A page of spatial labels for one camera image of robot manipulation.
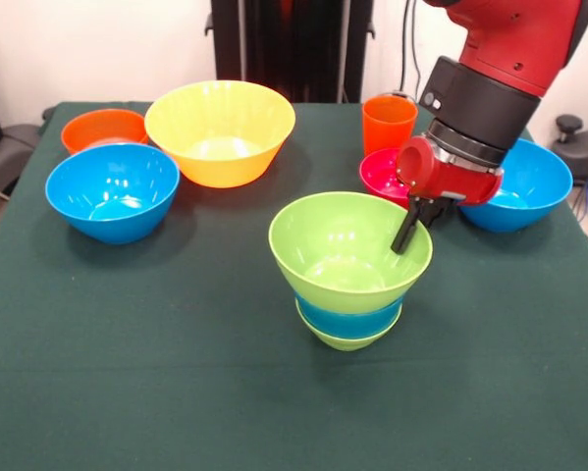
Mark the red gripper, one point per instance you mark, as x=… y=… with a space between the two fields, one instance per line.
x=445 y=181

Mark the large green bowl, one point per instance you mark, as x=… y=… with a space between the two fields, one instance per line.
x=323 y=235

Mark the large blue bowl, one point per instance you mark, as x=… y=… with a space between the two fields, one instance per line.
x=77 y=181
x=534 y=181

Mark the small ribbed blue bowl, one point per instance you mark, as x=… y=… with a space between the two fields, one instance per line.
x=347 y=321

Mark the small green bowl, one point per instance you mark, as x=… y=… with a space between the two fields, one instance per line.
x=347 y=343

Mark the large yellow bowl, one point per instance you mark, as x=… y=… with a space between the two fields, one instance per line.
x=220 y=157

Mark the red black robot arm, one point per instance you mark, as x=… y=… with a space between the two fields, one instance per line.
x=519 y=39

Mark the small pink bowl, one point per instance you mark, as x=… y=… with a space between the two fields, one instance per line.
x=377 y=176

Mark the orange cup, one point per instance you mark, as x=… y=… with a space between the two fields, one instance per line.
x=389 y=127

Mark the black chair base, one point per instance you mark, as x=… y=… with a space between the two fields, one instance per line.
x=583 y=152

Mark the dark green table cloth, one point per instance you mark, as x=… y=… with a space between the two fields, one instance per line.
x=176 y=392

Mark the orange bowl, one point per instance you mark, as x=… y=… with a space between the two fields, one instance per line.
x=97 y=125

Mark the grey base leg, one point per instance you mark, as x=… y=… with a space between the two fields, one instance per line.
x=9 y=147

